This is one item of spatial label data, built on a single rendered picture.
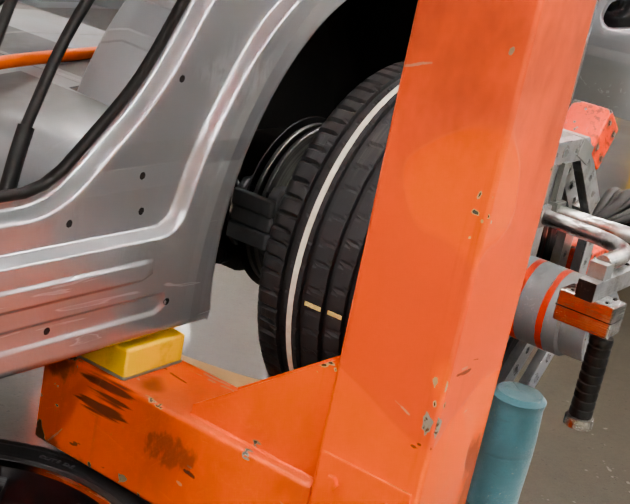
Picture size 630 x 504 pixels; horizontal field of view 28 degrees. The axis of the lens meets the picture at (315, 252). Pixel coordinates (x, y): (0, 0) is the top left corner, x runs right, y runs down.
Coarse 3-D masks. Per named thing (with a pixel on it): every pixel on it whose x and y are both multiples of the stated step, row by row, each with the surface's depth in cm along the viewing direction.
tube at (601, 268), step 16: (544, 208) 201; (544, 224) 202; (560, 224) 200; (576, 224) 199; (592, 240) 197; (608, 240) 194; (608, 256) 183; (624, 256) 187; (592, 272) 183; (608, 272) 183
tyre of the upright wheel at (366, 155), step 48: (384, 96) 201; (336, 144) 198; (384, 144) 194; (288, 192) 198; (336, 192) 194; (288, 240) 196; (336, 240) 192; (288, 288) 197; (336, 288) 192; (336, 336) 194
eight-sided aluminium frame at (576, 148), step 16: (560, 144) 202; (576, 144) 207; (560, 160) 204; (576, 160) 210; (592, 160) 216; (576, 176) 216; (592, 176) 218; (576, 192) 226; (592, 192) 222; (576, 208) 226; (592, 208) 224; (560, 240) 230; (560, 256) 231; (576, 256) 229; (512, 352) 231; (528, 352) 234; (544, 352) 230; (512, 368) 230; (528, 368) 229; (544, 368) 231; (496, 384) 229; (528, 384) 227
